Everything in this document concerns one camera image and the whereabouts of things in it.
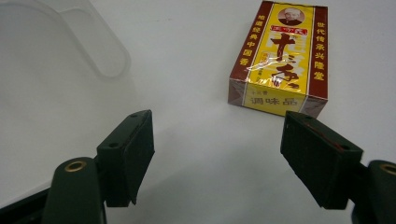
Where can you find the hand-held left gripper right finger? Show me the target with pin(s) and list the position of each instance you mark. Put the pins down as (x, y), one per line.
(317, 161)

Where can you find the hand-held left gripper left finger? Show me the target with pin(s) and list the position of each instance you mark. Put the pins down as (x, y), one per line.
(124, 161)

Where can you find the translucent plastic container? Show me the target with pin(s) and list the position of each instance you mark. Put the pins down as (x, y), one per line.
(56, 93)

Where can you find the yellow and red seasoning box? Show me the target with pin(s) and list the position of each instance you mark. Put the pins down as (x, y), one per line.
(280, 59)

